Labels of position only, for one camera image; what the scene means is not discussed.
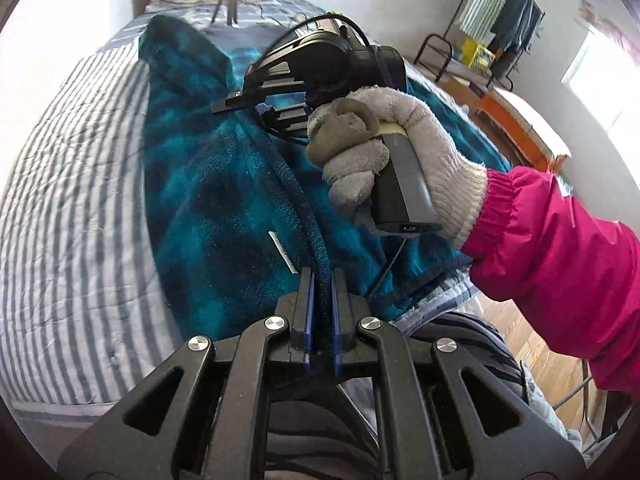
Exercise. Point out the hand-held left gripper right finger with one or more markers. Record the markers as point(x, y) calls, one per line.
point(336, 325)

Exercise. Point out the blue white striped quilt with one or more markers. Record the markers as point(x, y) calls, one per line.
point(75, 210)

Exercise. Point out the yellow box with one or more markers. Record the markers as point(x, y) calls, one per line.
point(477, 52)

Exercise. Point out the striped hanging towel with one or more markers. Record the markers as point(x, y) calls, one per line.
point(482, 5)

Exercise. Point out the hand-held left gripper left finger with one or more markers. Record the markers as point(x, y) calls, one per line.
point(310, 320)

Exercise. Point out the window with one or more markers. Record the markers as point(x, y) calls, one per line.
point(605, 85)

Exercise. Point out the blue hanging jeans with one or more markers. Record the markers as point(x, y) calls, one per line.
point(535, 25)

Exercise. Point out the floral window valance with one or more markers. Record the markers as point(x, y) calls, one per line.
point(605, 20)

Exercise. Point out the person's right forearm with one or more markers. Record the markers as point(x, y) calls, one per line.
point(550, 260)

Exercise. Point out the teal plaid fleece garment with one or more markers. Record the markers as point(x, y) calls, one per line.
point(210, 185)

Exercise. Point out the flat cardboard box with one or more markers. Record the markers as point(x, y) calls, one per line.
point(465, 80)

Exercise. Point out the black metal clothes rack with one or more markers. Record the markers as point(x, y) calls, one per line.
point(421, 50)

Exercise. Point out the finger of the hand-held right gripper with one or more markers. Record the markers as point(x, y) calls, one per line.
point(287, 120)
point(250, 91)

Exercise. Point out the person's right hand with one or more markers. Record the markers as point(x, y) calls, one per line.
point(435, 150)

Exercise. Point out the dark teal hanging jacket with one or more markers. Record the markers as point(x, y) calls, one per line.
point(510, 20)

